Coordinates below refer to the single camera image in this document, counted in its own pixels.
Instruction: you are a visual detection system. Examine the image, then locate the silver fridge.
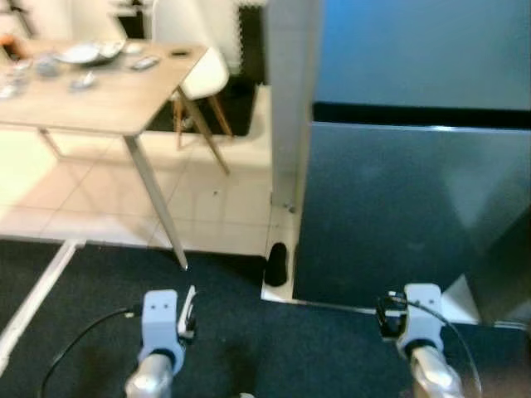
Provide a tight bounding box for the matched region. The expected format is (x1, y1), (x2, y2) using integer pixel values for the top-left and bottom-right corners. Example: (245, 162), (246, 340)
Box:
(292, 0), (531, 326)

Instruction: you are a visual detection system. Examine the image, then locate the black slipper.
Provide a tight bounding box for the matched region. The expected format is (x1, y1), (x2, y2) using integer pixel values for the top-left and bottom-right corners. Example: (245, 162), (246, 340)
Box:
(264, 242), (290, 288)

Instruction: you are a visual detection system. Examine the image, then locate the black kitchen counter cabinet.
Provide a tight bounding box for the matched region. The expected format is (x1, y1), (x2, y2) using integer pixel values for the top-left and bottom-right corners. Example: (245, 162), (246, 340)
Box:
(452, 199), (531, 326)

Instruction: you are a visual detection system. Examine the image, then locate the light wooden table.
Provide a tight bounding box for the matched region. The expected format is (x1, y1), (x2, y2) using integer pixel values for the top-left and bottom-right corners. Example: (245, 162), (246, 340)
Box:
(0, 37), (208, 271)

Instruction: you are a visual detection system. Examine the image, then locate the white plastic chair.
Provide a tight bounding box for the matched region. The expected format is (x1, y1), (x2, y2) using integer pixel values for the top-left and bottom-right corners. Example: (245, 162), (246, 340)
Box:
(153, 0), (235, 177)

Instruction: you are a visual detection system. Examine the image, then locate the bright blue left wrist camera mount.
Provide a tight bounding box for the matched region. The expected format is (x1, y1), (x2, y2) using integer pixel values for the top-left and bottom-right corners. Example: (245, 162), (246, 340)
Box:
(139, 290), (183, 376)

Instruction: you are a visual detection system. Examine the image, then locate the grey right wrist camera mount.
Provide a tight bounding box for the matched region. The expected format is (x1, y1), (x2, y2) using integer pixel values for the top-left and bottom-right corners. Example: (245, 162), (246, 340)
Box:
(398, 284), (446, 359)

